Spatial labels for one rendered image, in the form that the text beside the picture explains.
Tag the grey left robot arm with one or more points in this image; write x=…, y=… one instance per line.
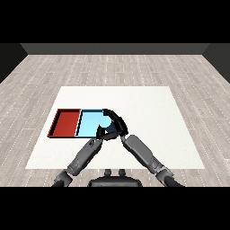
x=85, y=155

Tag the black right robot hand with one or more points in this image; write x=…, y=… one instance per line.
x=120, y=125

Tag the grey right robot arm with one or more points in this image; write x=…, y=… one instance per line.
x=143, y=154

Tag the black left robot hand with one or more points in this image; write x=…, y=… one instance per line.
x=108, y=137

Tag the light blue shallow open box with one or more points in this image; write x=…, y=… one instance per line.
x=88, y=124

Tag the dark grey robot body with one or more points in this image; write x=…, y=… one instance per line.
x=115, y=181

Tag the small blue can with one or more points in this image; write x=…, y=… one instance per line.
x=105, y=122

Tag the red shallow open box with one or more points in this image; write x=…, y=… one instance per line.
x=66, y=123

